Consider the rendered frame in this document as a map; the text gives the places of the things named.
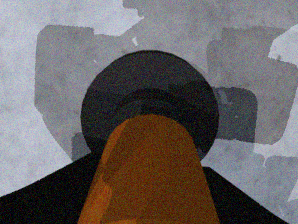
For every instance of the orange knob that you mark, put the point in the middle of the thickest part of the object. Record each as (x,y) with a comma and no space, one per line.
(149,173)

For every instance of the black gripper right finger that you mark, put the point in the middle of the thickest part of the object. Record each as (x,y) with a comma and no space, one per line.
(233,206)

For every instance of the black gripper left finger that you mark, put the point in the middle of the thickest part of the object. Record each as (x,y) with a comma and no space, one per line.
(55,199)

